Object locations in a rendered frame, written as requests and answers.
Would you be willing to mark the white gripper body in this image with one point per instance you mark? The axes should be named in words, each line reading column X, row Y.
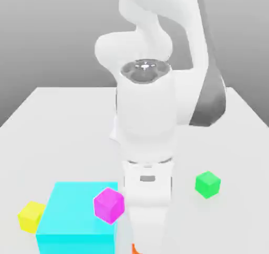
column 148, row 222

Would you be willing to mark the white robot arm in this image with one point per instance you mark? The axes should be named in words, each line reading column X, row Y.
column 145, row 111

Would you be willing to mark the small orange cube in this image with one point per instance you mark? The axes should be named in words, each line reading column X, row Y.
column 134, row 250

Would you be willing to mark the small magenta cube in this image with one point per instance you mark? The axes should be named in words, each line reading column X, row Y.
column 108, row 206

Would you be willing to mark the small green cube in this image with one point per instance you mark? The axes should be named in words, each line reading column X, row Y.
column 207, row 184

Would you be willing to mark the small yellow cube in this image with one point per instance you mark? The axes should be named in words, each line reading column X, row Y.
column 29, row 216

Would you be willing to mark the large cyan box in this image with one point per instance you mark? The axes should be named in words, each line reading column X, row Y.
column 71, row 212

